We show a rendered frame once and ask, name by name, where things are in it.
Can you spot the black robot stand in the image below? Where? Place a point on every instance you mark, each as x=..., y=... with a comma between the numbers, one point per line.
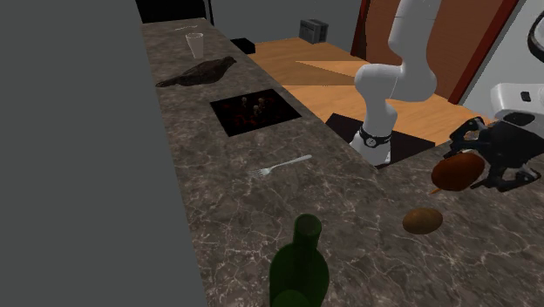
x=408, y=146

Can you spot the silver fork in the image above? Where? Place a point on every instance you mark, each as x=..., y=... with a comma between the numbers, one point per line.
x=280, y=164

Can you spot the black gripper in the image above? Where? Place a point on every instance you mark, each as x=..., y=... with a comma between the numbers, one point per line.
x=512, y=144

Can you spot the dark bird figure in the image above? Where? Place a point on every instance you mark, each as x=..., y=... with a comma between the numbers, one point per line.
x=199, y=73

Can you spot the brown potato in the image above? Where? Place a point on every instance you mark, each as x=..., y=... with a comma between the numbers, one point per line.
x=422, y=221

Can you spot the brown door with red frame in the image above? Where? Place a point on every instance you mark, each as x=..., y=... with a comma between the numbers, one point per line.
x=459, y=42

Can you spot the clear plastic cup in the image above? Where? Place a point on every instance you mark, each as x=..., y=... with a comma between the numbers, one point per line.
x=195, y=44

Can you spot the black red printed flat board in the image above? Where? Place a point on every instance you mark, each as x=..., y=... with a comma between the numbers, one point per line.
x=255, y=112

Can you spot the small black box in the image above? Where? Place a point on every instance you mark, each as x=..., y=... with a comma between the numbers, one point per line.
x=243, y=45

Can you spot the dark green glass bottle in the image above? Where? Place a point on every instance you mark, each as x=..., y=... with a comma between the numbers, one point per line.
x=299, y=272

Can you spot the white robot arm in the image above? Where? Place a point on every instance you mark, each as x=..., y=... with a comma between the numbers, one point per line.
x=376, y=112

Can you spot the reddish brown oval vegetable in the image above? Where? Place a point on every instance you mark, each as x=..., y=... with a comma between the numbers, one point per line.
x=457, y=172

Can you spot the grey toaster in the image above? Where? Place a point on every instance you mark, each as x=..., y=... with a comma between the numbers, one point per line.
x=313, y=30

